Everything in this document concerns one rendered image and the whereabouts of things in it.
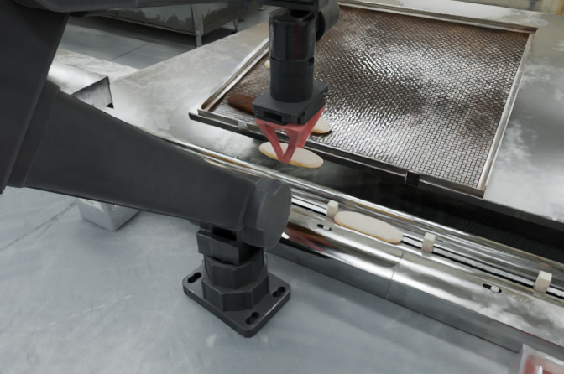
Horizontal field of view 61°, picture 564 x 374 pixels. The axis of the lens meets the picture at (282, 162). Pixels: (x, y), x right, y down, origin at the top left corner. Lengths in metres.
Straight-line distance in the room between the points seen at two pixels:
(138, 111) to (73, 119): 0.79
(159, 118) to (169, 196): 0.66
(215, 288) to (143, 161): 0.28
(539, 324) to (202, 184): 0.40
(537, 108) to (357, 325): 0.50
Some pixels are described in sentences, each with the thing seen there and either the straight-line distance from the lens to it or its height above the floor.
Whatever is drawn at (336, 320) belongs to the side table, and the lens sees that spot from 0.61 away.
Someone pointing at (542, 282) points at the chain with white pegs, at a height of 0.86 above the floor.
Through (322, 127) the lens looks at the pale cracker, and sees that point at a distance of 0.80.
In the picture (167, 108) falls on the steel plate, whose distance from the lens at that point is 1.06.
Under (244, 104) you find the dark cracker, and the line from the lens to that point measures 0.87.
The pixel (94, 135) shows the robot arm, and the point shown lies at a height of 1.16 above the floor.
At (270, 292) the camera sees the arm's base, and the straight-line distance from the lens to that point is 0.62.
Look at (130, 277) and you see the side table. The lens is 0.68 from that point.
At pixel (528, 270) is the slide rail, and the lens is 0.70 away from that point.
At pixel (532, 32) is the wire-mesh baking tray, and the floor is 0.98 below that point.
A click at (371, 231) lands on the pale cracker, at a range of 0.67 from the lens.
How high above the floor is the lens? 1.31
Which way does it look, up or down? 35 degrees down
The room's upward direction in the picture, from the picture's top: straight up
